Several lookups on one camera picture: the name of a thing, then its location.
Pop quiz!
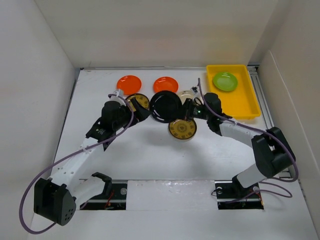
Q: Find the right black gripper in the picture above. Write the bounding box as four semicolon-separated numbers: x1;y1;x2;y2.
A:
170;97;212;122

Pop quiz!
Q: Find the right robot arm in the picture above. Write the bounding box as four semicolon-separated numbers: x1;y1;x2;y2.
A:
181;93;299;197

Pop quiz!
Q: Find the yellow plastic bin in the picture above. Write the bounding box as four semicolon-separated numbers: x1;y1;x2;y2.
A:
206;64;261;120

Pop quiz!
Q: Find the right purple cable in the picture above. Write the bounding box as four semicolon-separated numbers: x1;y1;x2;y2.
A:
197;77;300;203

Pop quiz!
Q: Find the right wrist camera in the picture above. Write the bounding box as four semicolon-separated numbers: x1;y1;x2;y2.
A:
190;86;201;99

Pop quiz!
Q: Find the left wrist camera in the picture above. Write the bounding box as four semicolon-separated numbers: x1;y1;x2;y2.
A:
108;88;125;105

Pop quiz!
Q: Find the green plate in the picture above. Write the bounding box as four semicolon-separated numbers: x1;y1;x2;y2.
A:
212;72;238;92

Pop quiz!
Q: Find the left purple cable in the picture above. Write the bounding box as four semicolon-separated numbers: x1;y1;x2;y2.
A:
18;93;136;235

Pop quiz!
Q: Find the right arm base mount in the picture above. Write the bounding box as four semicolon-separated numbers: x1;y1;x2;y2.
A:
211;180;264;210

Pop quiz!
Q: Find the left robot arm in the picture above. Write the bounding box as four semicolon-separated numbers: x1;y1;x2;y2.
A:
34;99;151;226

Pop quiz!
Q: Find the orange plate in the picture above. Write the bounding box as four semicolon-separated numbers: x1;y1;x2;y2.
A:
116;75;142;95
153;76;179;93

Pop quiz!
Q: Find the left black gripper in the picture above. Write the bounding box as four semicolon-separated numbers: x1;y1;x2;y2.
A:
113;98;150;131

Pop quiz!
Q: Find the cream patterned plate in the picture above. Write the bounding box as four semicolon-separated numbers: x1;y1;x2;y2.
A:
177;90;197;105

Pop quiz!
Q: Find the right orange plate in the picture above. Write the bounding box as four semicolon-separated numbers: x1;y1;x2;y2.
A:
153;76;179;93

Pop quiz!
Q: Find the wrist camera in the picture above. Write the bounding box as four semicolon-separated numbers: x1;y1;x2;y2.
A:
108;88;125;105
190;86;201;99

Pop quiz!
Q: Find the purple cable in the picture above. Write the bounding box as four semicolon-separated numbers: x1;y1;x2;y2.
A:
197;77;300;203
18;93;136;235

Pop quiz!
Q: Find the yellow patterned plate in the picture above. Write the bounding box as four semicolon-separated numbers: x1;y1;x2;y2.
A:
126;93;150;112
168;119;198;142

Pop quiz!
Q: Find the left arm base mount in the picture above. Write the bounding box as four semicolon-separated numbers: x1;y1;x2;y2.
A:
80;180;128;211

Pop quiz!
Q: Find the black plate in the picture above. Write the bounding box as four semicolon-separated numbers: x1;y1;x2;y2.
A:
149;90;182;123

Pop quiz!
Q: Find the left orange plate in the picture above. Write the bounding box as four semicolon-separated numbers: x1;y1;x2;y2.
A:
116;75;142;95

